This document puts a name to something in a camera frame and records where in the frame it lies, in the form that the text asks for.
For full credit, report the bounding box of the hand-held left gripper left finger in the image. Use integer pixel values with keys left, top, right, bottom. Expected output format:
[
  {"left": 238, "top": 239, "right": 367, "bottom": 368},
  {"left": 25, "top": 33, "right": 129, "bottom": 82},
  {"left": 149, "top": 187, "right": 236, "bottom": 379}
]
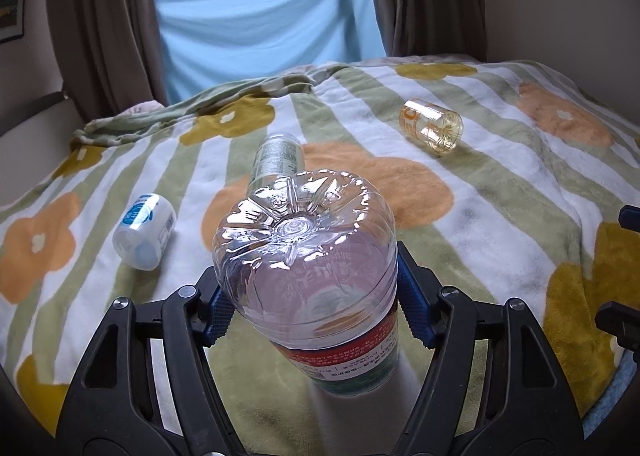
[{"left": 57, "top": 280, "right": 247, "bottom": 456}]

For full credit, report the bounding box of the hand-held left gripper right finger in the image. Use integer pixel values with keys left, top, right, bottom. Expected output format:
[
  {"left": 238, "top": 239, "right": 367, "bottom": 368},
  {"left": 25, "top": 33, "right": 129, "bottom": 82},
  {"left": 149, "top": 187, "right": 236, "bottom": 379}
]
[{"left": 394, "top": 242, "right": 585, "bottom": 456}]

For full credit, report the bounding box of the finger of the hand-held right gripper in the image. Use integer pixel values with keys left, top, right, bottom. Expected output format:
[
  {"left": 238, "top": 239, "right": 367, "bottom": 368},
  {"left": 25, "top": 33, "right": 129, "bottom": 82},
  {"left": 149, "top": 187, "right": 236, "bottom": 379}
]
[
  {"left": 618, "top": 205, "right": 640, "bottom": 238},
  {"left": 595, "top": 301, "right": 640, "bottom": 353}
]

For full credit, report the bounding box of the large clear plastic bottle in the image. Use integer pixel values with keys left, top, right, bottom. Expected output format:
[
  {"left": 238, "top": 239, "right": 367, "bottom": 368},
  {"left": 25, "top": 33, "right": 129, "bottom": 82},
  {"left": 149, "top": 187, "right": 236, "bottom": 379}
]
[{"left": 212, "top": 169, "right": 401, "bottom": 396}]

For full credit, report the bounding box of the clear amber cup orange label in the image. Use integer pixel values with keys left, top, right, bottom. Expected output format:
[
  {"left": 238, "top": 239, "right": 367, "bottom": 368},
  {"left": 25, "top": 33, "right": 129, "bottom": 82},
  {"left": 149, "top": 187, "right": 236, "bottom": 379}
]
[{"left": 398, "top": 99, "right": 465, "bottom": 158}]

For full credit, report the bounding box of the light blue bed sheet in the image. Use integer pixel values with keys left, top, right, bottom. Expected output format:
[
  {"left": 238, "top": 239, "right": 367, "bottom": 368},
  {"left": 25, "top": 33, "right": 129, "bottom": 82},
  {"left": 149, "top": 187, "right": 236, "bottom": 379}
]
[{"left": 581, "top": 363, "right": 640, "bottom": 428}]

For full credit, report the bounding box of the small white plastic bottle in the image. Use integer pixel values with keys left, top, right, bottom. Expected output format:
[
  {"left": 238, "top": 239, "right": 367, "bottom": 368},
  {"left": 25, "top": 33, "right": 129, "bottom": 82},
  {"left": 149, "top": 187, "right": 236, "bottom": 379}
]
[{"left": 112, "top": 193, "right": 178, "bottom": 271}]

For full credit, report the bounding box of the striped floral blanket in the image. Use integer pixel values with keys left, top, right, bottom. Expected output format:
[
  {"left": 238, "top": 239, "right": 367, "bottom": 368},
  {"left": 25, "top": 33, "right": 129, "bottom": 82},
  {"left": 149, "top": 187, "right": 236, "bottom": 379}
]
[{"left": 0, "top": 54, "right": 640, "bottom": 437}]

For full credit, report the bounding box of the clear bottle with grey label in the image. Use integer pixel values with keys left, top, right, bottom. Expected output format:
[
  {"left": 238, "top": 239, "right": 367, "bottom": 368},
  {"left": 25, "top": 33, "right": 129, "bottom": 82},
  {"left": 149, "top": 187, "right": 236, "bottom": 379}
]
[{"left": 247, "top": 133, "right": 306, "bottom": 197}]

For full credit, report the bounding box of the pale pink cloth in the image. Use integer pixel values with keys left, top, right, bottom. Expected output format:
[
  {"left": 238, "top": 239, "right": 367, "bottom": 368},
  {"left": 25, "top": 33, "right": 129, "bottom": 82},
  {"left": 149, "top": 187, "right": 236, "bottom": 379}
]
[{"left": 117, "top": 100, "right": 166, "bottom": 120}]

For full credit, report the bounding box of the white bed board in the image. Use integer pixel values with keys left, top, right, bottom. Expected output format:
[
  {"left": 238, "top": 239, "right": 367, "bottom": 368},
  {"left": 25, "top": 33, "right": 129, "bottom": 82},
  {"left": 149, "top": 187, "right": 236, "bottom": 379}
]
[{"left": 0, "top": 90, "right": 83, "bottom": 209}]

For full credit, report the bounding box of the blue cloth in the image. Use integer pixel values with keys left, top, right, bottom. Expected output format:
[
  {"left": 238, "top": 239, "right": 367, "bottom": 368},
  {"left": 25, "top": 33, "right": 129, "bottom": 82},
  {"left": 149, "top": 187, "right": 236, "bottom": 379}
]
[{"left": 152, "top": 0, "right": 388, "bottom": 104}]

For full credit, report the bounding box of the framed wall picture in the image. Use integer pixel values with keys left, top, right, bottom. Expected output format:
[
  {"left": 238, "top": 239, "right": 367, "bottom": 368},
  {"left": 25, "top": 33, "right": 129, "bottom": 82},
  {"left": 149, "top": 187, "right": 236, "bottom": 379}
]
[{"left": 0, "top": 0, "right": 31, "bottom": 43}]

